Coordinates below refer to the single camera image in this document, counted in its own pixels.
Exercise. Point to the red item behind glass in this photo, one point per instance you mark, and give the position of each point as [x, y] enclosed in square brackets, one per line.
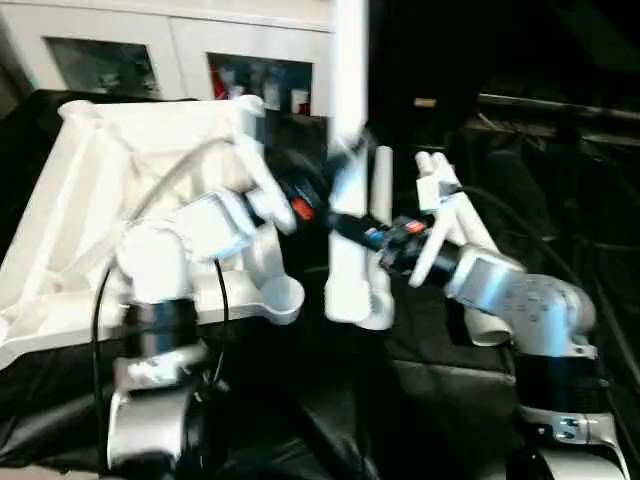
[218, 82]

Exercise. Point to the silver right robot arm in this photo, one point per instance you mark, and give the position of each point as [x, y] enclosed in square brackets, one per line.
[525, 300]

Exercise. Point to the white cabinet with glass doors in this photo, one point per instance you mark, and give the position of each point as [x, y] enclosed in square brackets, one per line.
[175, 40]

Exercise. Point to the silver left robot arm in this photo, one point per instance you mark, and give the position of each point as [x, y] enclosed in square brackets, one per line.
[150, 260]

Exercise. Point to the black mat cover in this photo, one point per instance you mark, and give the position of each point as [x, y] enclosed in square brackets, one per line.
[550, 200]

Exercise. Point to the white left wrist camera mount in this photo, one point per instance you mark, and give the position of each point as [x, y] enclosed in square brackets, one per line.
[272, 200]

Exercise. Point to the white plastic table leg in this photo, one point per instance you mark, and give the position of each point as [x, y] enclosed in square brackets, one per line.
[384, 175]
[350, 75]
[422, 165]
[442, 165]

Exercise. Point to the long black rod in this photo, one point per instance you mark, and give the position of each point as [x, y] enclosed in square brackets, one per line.
[575, 110]

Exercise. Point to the small brass fitting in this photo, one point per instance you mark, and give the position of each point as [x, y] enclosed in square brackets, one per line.
[424, 102]

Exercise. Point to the white plastic table top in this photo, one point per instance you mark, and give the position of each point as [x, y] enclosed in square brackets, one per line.
[75, 200]

